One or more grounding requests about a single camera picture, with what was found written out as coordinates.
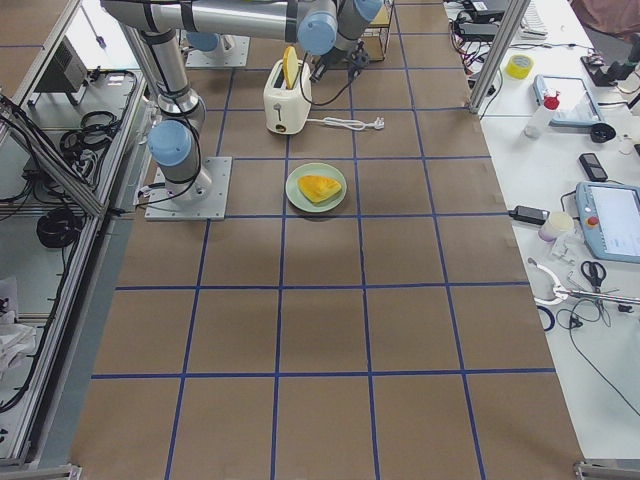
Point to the aluminium frame post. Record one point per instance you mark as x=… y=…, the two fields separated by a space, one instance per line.
x=509 y=25

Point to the black power adapter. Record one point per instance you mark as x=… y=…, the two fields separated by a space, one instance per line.
x=529 y=215

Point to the clear bottle red cap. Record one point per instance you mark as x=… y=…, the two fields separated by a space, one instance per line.
x=541 y=119

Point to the blue teach pendant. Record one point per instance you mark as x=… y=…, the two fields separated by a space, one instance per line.
x=609 y=218
x=577 y=108

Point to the toast slice in toaster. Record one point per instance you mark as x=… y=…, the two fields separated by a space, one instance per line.
x=290 y=66

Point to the white two-slot toaster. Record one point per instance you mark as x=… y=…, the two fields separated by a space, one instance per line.
x=286 y=110

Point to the wire basket with wooden shelf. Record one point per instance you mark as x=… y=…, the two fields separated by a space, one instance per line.
x=376 y=36

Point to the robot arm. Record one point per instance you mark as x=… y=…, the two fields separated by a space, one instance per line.
x=211 y=44
x=331 y=31

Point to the pale green plate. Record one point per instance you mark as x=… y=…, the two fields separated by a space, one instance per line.
x=297 y=199

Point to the yellow tape roll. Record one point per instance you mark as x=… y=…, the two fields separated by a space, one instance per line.
x=519 y=66

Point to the black scissors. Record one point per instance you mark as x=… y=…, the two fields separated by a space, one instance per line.
x=595 y=273

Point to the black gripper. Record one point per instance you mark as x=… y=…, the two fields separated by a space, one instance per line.
x=326 y=62

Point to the golden pastry on plate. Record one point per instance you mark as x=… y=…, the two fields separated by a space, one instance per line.
x=317 y=188

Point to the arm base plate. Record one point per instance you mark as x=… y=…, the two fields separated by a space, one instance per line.
x=237 y=58
x=205 y=199

